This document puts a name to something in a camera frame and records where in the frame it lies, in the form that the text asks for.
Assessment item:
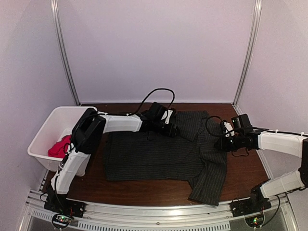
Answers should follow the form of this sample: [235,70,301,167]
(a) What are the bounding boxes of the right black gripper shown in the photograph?
[214,134,244,153]

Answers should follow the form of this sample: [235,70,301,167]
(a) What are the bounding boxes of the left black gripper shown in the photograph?
[153,120,181,139]

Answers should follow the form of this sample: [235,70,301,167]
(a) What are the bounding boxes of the dark pinstriped shirt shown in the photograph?
[103,111,227,206]

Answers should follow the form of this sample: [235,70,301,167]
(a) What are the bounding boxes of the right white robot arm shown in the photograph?
[214,114,308,213]

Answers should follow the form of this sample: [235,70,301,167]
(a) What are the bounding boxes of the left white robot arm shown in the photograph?
[47,102,180,214]

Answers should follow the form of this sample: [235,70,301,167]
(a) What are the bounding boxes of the white plastic laundry bin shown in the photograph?
[27,106,98,176]

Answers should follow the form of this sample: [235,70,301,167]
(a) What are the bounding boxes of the right round circuit board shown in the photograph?
[245,214,265,229]

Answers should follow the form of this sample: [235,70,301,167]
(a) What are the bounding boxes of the round circuit board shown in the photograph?
[51,213,73,229]
[245,214,265,229]

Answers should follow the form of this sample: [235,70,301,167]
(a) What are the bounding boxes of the red garment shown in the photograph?
[48,135,71,158]

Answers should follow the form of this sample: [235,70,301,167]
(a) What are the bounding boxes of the left round circuit board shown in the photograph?
[51,213,73,229]

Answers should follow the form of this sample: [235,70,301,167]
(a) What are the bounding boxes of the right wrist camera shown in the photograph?
[220,120,235,137]

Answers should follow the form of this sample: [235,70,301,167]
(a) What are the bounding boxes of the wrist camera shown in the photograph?
[220,120,235,137]
[161,109,176,124]

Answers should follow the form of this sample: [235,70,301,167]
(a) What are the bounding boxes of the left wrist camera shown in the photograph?
[161,109,176,124]

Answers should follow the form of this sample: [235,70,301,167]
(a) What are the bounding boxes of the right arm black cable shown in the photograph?
[204,115,251,157]

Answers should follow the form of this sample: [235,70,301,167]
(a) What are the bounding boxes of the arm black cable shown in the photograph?
[137,88,176,116]
[204,115,251,157]

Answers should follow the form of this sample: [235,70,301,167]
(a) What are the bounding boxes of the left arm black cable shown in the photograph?
[137,88,176,116]

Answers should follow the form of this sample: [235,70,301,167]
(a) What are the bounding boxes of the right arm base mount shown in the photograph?
[230,187,271,217]

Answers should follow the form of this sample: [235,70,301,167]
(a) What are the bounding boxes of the front aluminium rail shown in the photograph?
[17,192,298,231]

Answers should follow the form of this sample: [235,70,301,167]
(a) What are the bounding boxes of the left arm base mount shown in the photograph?
[44,185,86,218]

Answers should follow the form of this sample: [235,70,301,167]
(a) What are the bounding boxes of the right aluminium frame post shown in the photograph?
[232,0,262,107]

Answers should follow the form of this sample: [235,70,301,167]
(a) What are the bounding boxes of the aluminium frame post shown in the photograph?
[50,0,81,106]
[232,0,262,107]

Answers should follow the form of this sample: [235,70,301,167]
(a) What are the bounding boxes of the left aluminium frame post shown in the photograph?
[50,0,81,106]

